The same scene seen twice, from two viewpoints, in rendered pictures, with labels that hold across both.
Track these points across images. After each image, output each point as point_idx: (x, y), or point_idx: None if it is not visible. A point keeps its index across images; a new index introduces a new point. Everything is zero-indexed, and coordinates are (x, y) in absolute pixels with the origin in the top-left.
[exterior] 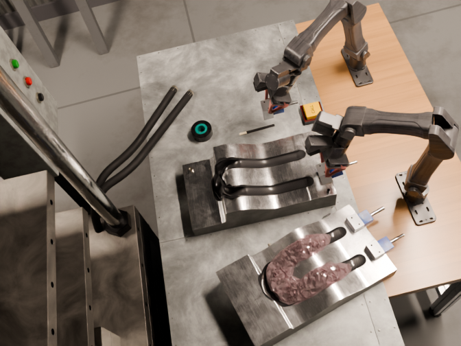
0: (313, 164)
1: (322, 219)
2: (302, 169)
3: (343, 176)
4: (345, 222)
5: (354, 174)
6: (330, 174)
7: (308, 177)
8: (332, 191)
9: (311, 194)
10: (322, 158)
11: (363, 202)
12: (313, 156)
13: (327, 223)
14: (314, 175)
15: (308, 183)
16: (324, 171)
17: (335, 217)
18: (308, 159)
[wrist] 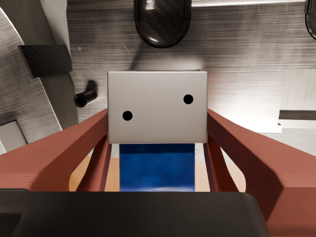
0: (248, 66)
1: (23, 43)
2: (236, 0)
3: (200, 152)
4: (9, 117)
5: (196, 181)
6: (101, 145)
7: (183, 24)
8: (92, 113)
9: (89, 18)
10: (220, 139)
11: (109, 173)
12: (296, 82)
13: (8, 59)
14: (185, 57)
15: (153, 16)
16: (132, 115)
17: (26, 90)
18: (286, 49)
